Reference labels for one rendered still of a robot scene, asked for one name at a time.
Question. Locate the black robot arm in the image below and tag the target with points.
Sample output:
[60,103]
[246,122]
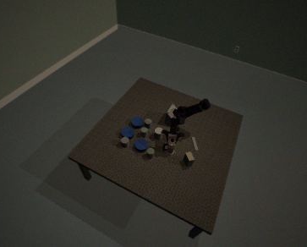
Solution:
[183,112]

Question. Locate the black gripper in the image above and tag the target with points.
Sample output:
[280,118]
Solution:
[168,132]

